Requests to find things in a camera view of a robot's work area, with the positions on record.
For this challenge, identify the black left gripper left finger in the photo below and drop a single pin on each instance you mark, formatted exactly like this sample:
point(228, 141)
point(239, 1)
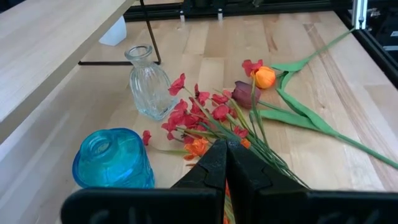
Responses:
point(186, 202)

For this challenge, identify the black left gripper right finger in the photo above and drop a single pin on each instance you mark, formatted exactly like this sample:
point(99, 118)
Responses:
point(280, 205)

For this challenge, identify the orange flower bunch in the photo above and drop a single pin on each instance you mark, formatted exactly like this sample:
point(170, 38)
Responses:
point(196, 147)

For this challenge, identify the red flower bunch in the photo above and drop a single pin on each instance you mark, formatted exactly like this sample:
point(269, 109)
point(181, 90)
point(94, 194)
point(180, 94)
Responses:
point(180, 116)

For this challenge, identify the dark red tulip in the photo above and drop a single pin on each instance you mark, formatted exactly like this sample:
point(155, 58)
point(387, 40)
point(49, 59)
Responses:
point(244, 95)

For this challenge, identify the clear ribbed glass vase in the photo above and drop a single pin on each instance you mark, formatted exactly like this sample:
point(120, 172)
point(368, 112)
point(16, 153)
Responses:
point(150, 90)

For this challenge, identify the orange tulip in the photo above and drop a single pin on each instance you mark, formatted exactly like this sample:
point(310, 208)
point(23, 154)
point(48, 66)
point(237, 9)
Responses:
point(264, 77)

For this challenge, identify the wooden shelf black legs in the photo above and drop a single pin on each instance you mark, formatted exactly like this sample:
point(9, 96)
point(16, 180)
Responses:
point(37, 46)

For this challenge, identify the blue glass vase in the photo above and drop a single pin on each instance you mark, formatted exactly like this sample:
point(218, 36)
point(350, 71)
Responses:
point(115, 158)

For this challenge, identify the light green plant white pot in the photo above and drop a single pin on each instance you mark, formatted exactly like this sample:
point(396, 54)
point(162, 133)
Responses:
point(113, 32)

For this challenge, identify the black table frame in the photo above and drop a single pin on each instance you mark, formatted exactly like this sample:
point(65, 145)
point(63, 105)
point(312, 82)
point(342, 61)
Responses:
point(155, 14)

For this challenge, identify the aluminium rig frame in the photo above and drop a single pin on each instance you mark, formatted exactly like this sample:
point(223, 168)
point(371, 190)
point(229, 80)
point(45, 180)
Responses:
point(359, 14)

